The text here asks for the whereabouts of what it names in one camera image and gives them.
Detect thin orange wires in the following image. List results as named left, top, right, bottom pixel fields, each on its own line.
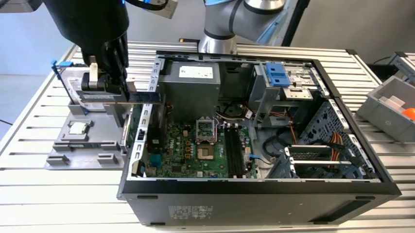
left=271, top=110, right=298, bottom=145

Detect hard disk in blue carrier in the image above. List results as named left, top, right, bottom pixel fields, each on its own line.
left=50, top=60, right=108, bottom=115

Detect CPU socket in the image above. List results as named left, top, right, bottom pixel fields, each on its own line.
left=198, top=144, right=216, bottom=161

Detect orange yellow wire bundle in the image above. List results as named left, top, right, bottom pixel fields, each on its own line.
left=327, top=132, right=344, bottom=170

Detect black looped cable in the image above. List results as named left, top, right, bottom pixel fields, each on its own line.
left=262, top=134, right=288, bottom=161

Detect black metal post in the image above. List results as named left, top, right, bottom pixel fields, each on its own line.
left=283, top=0, right=311, bottom=47

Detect white block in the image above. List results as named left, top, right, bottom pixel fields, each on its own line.
left=378, top=96, right=406, bottom=110

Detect blue plastic drive latch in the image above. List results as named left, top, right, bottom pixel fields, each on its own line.
left=264, top=62, right=288, bottom=87

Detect green graphics card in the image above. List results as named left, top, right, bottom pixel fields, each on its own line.
left=119, top=77, right=146, bottom=155

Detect white and brown wire bundle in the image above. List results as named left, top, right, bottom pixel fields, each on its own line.
left=214, top=104, right=259, bottom=122

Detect grey power supply unit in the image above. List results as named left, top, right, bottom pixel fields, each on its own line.
left=160, top=61, right=222, bottom=123

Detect silver CPU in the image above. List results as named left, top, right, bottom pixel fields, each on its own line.
left=67, top=122, right=91, bottom=135

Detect silver drive cage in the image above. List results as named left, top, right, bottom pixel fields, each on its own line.
left=251, top=62, right=324, bottom=127

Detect grey plastic bin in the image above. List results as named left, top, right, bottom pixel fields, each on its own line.
left=356, top=75, right=415, bottom=144

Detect black case fan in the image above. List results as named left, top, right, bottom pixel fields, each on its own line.
left=146, top=105, right=168, bottom=152

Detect metal disk bay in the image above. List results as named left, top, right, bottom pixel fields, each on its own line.
left=267, top=143, right=358, bottom=179

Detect grey parts rack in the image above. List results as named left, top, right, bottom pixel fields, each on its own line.
left=44, top=81, right=131, bottom=172

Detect green motherboard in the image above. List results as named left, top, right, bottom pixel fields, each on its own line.
left=144, top=121, right=260, bottom=179

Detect black open PC case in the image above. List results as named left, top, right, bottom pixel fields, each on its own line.
left=116, top=50, right=403, bottom=226

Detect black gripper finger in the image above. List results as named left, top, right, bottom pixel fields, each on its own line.
left=112, top=36, right=130, bottom=84
left=80, top=56, right=126, bottom=94

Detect white camera on black mount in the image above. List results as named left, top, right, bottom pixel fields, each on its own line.
left=142, top=0, right=179, bottom=19

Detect metal socket cover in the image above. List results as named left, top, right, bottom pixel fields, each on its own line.
left=196, top=116, right=218, bottom=144

